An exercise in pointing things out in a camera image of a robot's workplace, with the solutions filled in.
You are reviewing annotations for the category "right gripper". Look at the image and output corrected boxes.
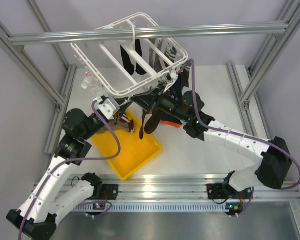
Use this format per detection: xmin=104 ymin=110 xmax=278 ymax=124
xmin=131 ymin=83 xmax=190 ymax=123

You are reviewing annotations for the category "white clip drying hanger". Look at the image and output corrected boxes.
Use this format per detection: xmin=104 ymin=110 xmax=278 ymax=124
xmin=70 ymin=12 xmax=189 ymax=98

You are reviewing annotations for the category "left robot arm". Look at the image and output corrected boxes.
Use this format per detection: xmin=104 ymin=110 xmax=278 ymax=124
xmin=6 ymin=97 xmax=131 ymax=240

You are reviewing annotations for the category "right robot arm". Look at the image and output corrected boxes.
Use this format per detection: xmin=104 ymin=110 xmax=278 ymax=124
xmin=131 ymin=87 xmax=292 ymax=199

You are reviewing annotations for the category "navy orange underwear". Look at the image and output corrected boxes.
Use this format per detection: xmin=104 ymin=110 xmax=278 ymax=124
xmin=160 ymin=73 xmax=189 ymax=129

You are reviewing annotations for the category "black sock right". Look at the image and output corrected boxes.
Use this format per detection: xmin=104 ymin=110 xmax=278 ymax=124
xmin=134 ymin=39 xmax=147 ymax=76

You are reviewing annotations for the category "black sock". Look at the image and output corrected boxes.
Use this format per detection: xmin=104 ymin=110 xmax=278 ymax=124
xmin=120 ymin=46 xmax=135 ymax=76
xmin=134 ymin=39 xmax=147 ymax=76

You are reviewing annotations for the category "black sock left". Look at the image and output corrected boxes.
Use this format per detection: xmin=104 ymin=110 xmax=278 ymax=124
xmin=120 ymin=46 xmax=135 ymax=76

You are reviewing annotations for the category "grey sock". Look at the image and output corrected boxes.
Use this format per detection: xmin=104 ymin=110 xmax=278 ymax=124
xmin=149 ymin=39 xmax=163 ymax=72

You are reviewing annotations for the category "yellow plastic tray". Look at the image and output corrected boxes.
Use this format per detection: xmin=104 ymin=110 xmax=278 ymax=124
xmin=91 ymin=109 xmax=163 ymax=181

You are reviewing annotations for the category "aluminium crossbar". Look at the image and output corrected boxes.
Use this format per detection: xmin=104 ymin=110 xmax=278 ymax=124
xmin=8 ymin=21 xmax=289 ymax=46

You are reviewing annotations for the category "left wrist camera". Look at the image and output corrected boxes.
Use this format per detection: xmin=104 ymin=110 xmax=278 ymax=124
xmin=92 ymin=96 xmax=120 ymax=120

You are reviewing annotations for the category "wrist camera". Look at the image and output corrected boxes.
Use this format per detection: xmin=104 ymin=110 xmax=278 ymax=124
xmin=92 ymin=96 xmax=120 ymax=120
xmin=160 ymin=70 xmax=179 ymax=84

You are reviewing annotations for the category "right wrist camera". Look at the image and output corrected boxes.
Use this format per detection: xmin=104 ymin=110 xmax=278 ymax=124
xmin=160 ymin=70 xmax=179 ymax=84

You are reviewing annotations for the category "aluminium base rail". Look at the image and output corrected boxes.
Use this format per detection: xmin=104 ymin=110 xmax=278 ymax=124
xmin=29 ymin=173 xmax=271 ymax=201

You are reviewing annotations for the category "slotted cable duct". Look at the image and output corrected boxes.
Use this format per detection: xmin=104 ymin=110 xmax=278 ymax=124
xmin=73 ymin=202 xmax=242 ymax=213

